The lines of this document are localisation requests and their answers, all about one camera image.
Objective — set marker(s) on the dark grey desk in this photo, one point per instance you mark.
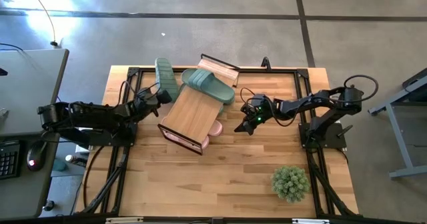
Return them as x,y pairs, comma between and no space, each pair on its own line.
20,197

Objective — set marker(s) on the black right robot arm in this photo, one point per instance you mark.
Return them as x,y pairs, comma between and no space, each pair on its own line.
300,103

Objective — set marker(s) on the black frame bracket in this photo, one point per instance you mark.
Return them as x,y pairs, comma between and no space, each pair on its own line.
266,64

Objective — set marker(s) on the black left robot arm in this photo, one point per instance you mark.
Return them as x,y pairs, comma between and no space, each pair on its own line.
93,112

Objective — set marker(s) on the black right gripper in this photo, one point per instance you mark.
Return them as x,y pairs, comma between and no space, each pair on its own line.
258,114

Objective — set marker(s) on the white-capped bottle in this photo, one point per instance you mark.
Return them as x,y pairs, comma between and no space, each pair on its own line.
75,159

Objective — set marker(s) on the black round caster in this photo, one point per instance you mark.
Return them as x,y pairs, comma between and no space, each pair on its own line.
49,205

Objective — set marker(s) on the green artificial ball plant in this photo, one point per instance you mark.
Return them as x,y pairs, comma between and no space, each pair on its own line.
290,184

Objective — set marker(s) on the black metal table frame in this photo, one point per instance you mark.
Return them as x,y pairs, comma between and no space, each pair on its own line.
283,70

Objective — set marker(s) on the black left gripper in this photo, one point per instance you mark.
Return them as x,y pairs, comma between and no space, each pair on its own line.
145,104

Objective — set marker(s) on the light grey desk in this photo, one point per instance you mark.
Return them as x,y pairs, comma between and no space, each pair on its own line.
30,90

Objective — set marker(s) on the wooden shelf with black frame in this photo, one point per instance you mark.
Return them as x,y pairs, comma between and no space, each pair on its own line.
193,117

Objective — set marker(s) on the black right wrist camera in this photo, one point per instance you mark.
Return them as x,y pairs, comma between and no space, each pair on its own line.
257,100

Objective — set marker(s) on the pink rubber slide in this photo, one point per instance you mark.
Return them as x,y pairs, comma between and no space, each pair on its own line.
217,128
181,139

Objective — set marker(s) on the black computer mouse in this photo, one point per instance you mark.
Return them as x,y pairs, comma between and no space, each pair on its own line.
36,155

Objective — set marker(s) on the teal round object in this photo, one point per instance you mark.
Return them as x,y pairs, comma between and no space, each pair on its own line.
60,165

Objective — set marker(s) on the grey metal desk frame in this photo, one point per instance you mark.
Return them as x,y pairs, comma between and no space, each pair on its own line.
398,140

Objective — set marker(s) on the black computer keyboard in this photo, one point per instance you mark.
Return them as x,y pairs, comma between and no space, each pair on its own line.
9,160

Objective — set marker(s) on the silver aluminium bracket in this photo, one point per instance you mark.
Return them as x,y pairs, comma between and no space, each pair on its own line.
123,220
310,221

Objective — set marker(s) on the black flat device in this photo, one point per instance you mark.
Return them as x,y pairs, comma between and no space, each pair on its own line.
417,79

